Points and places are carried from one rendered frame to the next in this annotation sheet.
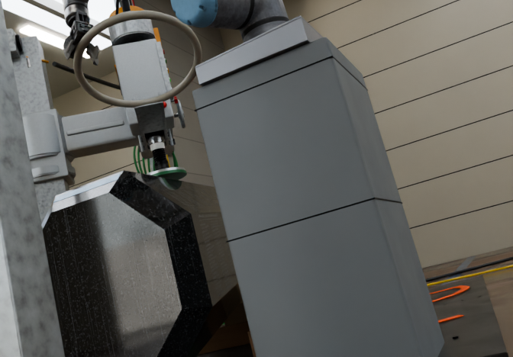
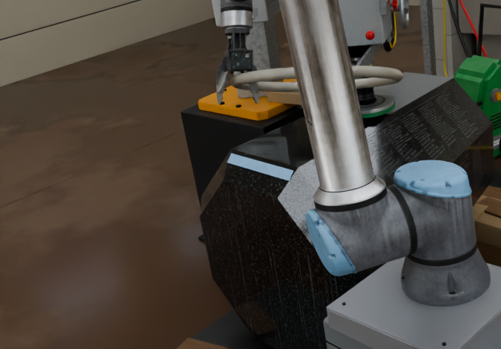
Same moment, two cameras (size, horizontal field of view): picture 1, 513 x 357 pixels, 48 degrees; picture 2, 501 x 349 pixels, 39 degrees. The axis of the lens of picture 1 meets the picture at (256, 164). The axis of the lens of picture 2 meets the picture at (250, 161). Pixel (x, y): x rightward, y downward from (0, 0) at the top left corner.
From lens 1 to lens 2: 1.63 m
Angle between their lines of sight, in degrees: 46
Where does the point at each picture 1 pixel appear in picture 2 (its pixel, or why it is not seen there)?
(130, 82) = not seen: outside the picture
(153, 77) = not seen: outside the picture
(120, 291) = (285, 288)
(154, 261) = (317, 287)
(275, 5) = (450, 244)
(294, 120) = not seen: outside the picture
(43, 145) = not seen: outside the picture
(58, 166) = (256, 9)
